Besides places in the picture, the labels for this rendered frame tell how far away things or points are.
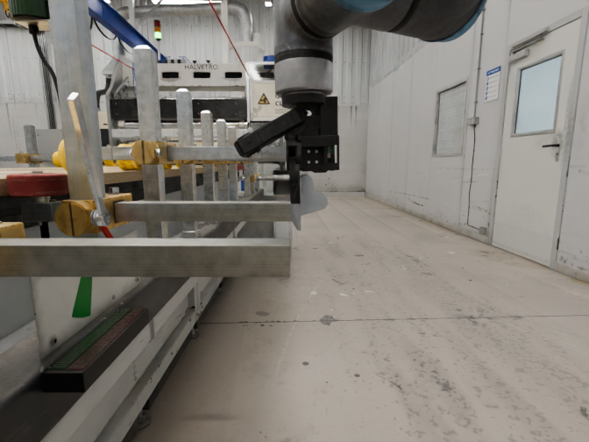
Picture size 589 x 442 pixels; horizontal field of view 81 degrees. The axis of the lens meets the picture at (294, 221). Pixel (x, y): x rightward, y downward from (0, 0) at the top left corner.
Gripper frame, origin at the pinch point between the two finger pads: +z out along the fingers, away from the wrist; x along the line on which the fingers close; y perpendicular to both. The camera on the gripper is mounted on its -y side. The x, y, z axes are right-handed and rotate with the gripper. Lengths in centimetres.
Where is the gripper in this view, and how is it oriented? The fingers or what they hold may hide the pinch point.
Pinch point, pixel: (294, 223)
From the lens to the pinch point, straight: 57.3
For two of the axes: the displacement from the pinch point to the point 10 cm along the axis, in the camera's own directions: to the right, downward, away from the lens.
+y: 10.0, -0.2, -0.1
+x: 0.1, -1.7, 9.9
